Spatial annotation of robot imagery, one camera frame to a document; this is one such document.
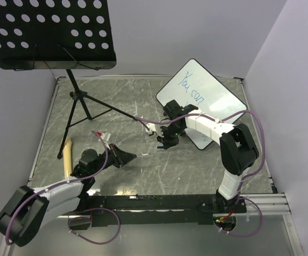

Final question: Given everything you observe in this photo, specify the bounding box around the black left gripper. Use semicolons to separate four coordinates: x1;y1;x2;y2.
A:
90;143;136;175

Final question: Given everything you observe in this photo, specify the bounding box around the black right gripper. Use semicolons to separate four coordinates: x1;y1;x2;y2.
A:
156;122;185;150

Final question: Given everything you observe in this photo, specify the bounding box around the white whiteboard black frame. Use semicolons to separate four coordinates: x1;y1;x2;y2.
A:
155;58;248;151

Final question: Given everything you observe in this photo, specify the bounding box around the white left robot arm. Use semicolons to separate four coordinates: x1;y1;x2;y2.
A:
0;143;137;247

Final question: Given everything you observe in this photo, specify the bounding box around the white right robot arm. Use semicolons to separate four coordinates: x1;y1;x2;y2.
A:
147;100;259;212

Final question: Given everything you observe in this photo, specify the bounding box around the black perforated music stand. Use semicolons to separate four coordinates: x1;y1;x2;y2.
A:
0;0;139;159

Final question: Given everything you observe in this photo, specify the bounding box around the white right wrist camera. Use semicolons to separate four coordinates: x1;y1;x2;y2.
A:
146;123;163;137

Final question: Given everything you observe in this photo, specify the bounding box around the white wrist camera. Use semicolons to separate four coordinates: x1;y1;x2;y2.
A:
146;123;163;137
91;130;111;145

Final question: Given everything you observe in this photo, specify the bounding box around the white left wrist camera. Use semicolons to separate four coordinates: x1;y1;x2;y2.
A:
91;130;111;145

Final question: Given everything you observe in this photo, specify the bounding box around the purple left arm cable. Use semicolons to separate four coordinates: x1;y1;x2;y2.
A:
4;130;121;245

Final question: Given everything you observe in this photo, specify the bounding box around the beige wooden handle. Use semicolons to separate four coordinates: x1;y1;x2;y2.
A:
62;137;72;178

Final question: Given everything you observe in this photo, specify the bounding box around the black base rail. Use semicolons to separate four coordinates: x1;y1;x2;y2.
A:
68;194;248;227

